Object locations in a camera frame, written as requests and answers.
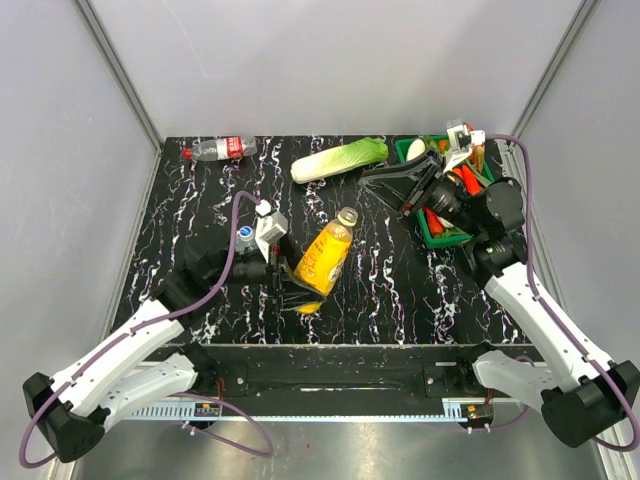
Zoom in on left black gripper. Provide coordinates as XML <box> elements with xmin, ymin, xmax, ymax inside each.
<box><xmin>210</xmin><ymin>232</ymin><xmax>328</xmax><ymax>308</ymax></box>

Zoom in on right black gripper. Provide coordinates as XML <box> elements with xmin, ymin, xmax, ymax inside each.
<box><xmin>359</xmin><ymin>146</ymin><xmax>483</xmax><ymax>237</ymax></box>

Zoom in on yellow juice bottle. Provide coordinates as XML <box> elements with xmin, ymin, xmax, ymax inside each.
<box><xmin>295</xmin><ymin>207</ymin><xmax>359</xmax><ymax>297</ymax></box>

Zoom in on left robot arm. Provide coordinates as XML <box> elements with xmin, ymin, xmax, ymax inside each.
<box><xmin>19</xmin><ymin>239</ymin><xmax>326</xmax><ymax>468</ymax></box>

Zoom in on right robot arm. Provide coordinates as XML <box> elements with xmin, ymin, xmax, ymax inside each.
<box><xmin>359</xmin><ymin>152</ymin><xmax>639</xmax><ymax>448</ymax></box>

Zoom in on clear blue-cap water bottle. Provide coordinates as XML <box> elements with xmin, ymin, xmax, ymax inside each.
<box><xmin>235</xmin><ymin>225</ymin><xmax>257</xmax><ymax>255</ymax></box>

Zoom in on red-label soda bottle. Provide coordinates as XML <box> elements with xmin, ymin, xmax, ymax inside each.
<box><xmin>182</xmin><ymin>136</ymin><xmax>257</xmax><ymax>162</ymax></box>

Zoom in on toy white radish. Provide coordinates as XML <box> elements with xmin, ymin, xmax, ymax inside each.
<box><xmin>406</xmin><ymin>138</ymin><xmax>426</xmax><ymax>161</ymax></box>

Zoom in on toy green beans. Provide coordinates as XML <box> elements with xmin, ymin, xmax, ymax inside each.
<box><xmin>422</xmin><ymin>135</ymin><xmax>491</xmax><ymax>186</ymax></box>

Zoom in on toy napa cabbage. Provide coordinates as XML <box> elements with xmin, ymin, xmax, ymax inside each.
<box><xmin>290</xmin><ymin>137</ymin><xmax>389</xmax><ymax>184</ymax></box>

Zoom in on toy orange carrot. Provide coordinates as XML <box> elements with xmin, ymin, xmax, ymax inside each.
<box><xmin>453</xmin><ymin>164</ymin><xmax>484</xmax><ymax>195</ymax></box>

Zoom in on green plastic basket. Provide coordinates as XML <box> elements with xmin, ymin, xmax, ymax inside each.
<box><xmin>394</xmin><ymin>137</ymin><xmax>495</xmax><ymax>249</ymax></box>

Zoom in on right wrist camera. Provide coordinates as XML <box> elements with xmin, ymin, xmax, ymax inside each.
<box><xmin>446</xmin><ymin>119</ymin><xmax>486</xmax><ymax>150</ymax></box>

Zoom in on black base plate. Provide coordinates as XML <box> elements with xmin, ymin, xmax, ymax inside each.
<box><xmin>144</xmin><ymin>343</ymin><xmax>516</xmax><ymax>416</ymax></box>

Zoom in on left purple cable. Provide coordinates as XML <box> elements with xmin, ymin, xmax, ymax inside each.
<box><xmin>18</xmin><ymin>190</ymin><xmax>275</xmax><ymax>470</ymax></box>

